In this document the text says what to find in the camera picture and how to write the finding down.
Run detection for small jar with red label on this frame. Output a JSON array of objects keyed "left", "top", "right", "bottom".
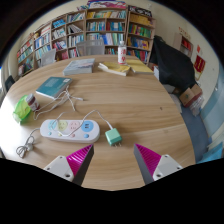
[{"left": 25, "top": 93, "right": 41, "bottom": 112}]

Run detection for small wooden shelf unit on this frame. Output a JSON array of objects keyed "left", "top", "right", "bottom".
[{"left": 172, "top": 32, "right": 194, "bottom": 59}]

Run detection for wooden bookshelf unit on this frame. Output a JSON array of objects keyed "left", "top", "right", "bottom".
[{"left": 16, "top": 0, "right": 157, "bottom": 78}]

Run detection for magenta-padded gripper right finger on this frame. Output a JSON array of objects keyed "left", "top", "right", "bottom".
[{"left": 133, "top": 143, "right": 184, "bottom": 185}]

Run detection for yellow book with white edge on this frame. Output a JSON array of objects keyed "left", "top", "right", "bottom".
[{"left": 97, "top": 61, "right": 132, "bottom": 77}]

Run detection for white power strip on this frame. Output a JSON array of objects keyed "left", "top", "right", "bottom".
[{"left": 39, "top": 118, "right": 101, "bottom": 144}]

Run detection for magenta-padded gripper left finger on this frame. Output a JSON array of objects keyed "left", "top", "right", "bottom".
[{"left": 43, "top": 143, "right": 95, "bottom": 187}]

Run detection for flat yellow book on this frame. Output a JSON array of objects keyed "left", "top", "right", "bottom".
[{"left": 124, "top": 58, "right": 155, "bottom": 75}]

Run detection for cardboard box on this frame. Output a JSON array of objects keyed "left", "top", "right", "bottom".
[{"left": 179, "top": 83, "right": 203, "bottom": 108}]

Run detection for red wall banner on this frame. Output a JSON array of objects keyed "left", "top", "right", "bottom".
[{"left": 193, "top": 54, "right": 206, "bottom": 74}]

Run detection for clear bottle with red label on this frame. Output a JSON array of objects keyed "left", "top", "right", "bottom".
[{"left": 117, "top": 40, "right": 128, "bottom": 66}]

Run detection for light grey chair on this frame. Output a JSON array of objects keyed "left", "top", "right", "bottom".
[{"left": 39, "top": 48, "right": 58, "bottom": 67}]

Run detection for grey mesh chair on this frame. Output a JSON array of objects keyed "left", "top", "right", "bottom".
[{"left": 75, "top": 39, "right": 106, "bottom": 57}]

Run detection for black cloth cover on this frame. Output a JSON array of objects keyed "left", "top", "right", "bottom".
[{"left": 148, "top": 34, "right": 198, "bottom": 93}]

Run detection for thin white charger cable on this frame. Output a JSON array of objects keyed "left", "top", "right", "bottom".
[{"left": 33, "top": 85, "right": 114, "bottom": 138}]

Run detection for dark office chair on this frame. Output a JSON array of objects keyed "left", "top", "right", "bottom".
[{"left": 3, "top": 75, "right": 16, "bottom": 93}]

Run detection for mint green charger block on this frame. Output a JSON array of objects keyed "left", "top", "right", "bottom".
[{"left": 104, "top": 127, "right": 123, "bottom": 147}]

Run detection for teal book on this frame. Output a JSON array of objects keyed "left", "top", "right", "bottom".
[{"left": 35, "top": 76, "right": 74, "bottom": 100}]

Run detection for green plastic bag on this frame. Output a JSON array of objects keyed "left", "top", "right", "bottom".
[{"left": 12, "top": 94, "right": 33, "bottom": 125}]

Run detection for grey book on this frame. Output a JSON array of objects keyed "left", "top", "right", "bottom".
[{"left": 62, "top": 58, "right": 96, "bottom": 77}]

